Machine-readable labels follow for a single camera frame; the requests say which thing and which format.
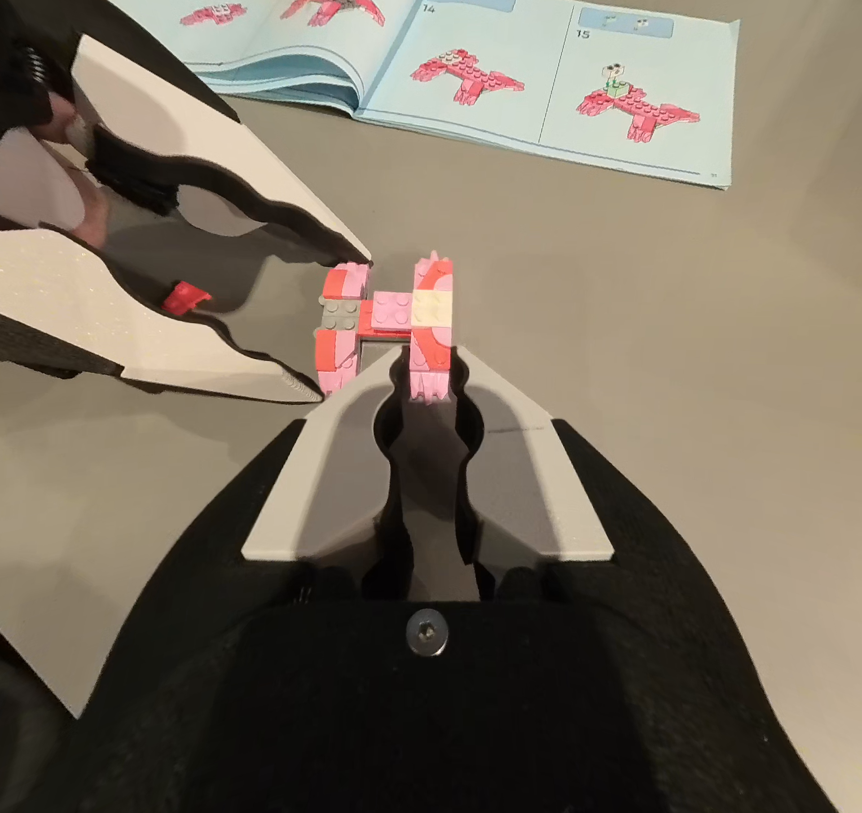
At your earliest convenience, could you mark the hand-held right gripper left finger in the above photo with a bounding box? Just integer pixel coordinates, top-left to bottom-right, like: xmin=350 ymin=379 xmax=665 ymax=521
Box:
xmin=240 ymin=345 xmax=413 ymax=562

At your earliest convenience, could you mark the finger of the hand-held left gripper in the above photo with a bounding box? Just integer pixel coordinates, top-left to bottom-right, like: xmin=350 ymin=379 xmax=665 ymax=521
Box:
xmin=70 ymin=35 xmax=373 ymax=268
xmin=0 ymin=227 xmax=325 ymax=404

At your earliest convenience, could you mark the pink and red brick model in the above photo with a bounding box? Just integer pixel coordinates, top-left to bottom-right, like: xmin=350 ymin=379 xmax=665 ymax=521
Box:
xmin=313 ymin=250 xmax=454 ymax=404

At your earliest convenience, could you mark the open light blue instruction booklet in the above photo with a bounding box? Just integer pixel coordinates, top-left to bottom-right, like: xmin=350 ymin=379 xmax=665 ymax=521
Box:
xmin=108 ymin=0 xmax=740 ymax=191

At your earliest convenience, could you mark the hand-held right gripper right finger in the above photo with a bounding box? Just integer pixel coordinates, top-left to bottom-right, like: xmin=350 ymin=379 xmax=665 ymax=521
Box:
xmin=450 ymin=345 xmax=616 ymax=565

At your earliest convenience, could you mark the small red brick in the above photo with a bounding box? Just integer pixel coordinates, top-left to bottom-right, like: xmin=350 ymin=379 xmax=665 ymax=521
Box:
xmin=162 ymin=280 xmax=212 ymax=316

